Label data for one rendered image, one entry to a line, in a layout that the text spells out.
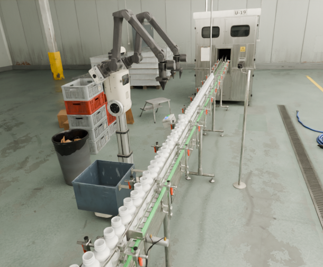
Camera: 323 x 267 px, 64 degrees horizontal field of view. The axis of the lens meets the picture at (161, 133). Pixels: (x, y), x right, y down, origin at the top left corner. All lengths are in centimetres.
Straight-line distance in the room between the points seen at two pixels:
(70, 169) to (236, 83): 433
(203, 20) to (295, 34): 620
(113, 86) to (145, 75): 613
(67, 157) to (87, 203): 158
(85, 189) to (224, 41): 510
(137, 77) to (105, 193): 702
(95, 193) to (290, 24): 1088
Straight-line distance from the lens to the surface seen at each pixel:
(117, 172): 197
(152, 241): 108
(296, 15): 1188
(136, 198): 119
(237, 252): 256
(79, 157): 334
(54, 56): 1167
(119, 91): 230
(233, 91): 641
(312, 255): 273
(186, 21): 1199
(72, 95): 407
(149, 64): 831
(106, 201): 173
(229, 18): 626
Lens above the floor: 185
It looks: 22 degrees down
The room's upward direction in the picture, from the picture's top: 3 degrees counter-clockwise
